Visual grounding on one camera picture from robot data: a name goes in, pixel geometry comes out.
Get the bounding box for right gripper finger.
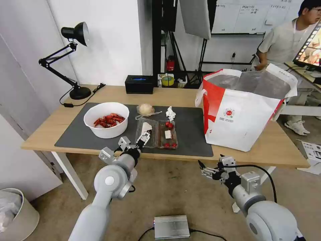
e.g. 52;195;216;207
200;169;221;180
198;160;221;174

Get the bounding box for white and red takeout bag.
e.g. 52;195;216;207
195;63;299;153

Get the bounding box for beige round trash bin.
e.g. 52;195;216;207
0;188;40;241

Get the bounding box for clear bin liner bag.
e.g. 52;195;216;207
0;191;22;232

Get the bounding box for clear plastic clamshell container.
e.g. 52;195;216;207
134;119;179;149

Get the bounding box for white paper scrap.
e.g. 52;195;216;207
140;122;153;135

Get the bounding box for pale bun in plastic wrap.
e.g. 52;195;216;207
135;103;163;121

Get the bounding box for white round bowl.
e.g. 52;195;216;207
83;101;130;139

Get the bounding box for crumpled white tissue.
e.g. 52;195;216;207
165;106;178;122

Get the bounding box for red crayfish pile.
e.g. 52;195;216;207
93;113;126;128

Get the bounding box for dark grey table mat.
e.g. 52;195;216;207
55;102;214;158

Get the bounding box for wooden table with white legs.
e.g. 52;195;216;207
21;84;310;200

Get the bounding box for black tissue box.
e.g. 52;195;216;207
125;75;154;95

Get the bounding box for yellow green tape roll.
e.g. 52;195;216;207
161;74;176;88

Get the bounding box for silver power supply box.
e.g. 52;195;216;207
153;215;190;239

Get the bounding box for black desk lamp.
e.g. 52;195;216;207
38;21;92;100

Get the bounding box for red fire extinguisher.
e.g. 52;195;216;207
166;55;176;72

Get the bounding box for printed papers on floor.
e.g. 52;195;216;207
296;138;321;175

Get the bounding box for black light stand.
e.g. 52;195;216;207
152;0;259;89

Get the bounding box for white cabinet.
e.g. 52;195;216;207
0;32;64;203

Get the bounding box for white desk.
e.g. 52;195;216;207
283;61;321;116

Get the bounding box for white photo reflector panel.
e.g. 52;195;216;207
178;0;213;41

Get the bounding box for person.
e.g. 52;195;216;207
253;0;321;136

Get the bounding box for computer monitor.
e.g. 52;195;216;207
292;18;321;73

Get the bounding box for whiteboard with notes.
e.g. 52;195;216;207
211;0;305;34

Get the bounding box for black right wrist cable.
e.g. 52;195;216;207
235;164;278;204

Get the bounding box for black power supply cable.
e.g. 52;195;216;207
137;227;227;241

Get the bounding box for black lamp cable with switch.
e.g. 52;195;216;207
59;82;106;109

